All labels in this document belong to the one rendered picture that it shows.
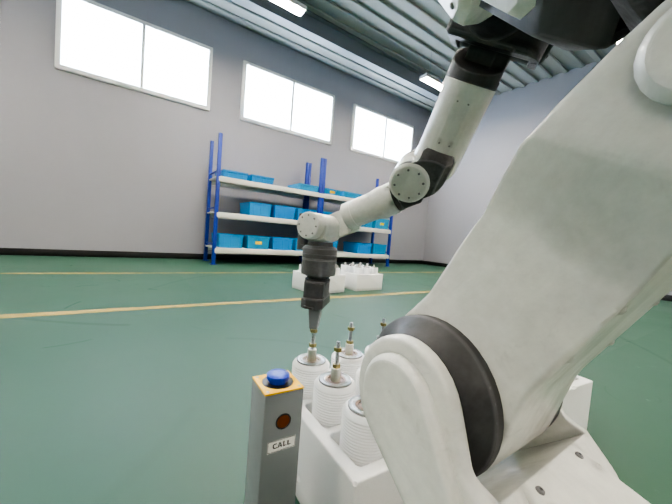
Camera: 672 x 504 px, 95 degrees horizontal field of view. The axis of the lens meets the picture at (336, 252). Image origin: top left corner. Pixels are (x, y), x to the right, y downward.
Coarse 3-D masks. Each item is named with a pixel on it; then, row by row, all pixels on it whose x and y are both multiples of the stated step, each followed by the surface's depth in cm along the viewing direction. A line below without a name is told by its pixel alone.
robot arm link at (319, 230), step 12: (300, 216) 74; (312, 216) 72; (324, 216) 75; (300, 228) 74; (312, 228) 72; (324, 228) 73; (336, 228) 78; (300, 240) 79; (312, 240) 76; (324, 240) 75; (336, 240) 79; (312, 252) 74; (324, 252) 74; (336, 252) 77
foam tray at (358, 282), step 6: (348, 276) 340; (354, 276) 332; (360, 276) 332; (366, 276) 337; (372, 276) 342; (378, 276) 348; (348, 282) 340; (354, 282) 332; (360, 282) 332; (366, 282) 338; (372, 282) 343; (378, 282) 349; (348, 288) 340; (354, 288) 332; (360, 288) 333; (366, 288) 339; (372, 288) 344; (378, 288) 350
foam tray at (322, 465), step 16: (304, 400) 73; (304, 416) 67; (304, 432) 65; (320, 432) 62; (336, 432) 63; (304, 448) 65; (320, 448) 59; (336, 448) 58; (304, 464) 65; (320, 464) 59; (336, 464) 54; (352, 464) 54; (368, 464) 54; (384, 464) 55; (304, 480) 64; (320, 480) 59; (336, 480) 54; (352, 480) 51; (368, 480) 51; (384, 480) 53; (304, 496) 64; (320, 496) 59; (336, 496) 54; (352, 496) 50; (368, 496) 52; (384, 496) 54; (400, 496) 56
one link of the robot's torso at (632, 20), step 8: (616, 0) 20; (624, 0) 18; (632, 0) 18; (640, 0) 18; (648, 0) 18; (656, 0) 18; (664, 0) 18; (616, 8) 21; (624, 8) 20; (632, 8) 18; (640, 8) 18; (648, 8) 18; (624, 16) 21; (632, 16) 20; (640, 16) 19; (632, 24) 21
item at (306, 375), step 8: (296, 360) 79; (296, 368) 77; (304, 368) 76; (312, 368) 76; (320, 368) 76; (328, 368) 79; (296, 376) 77; (304, 376) 76; (312, 376) 75; (304, 384) 76; (312, 384) 76; (304, 392) 76; (312, 392) 76
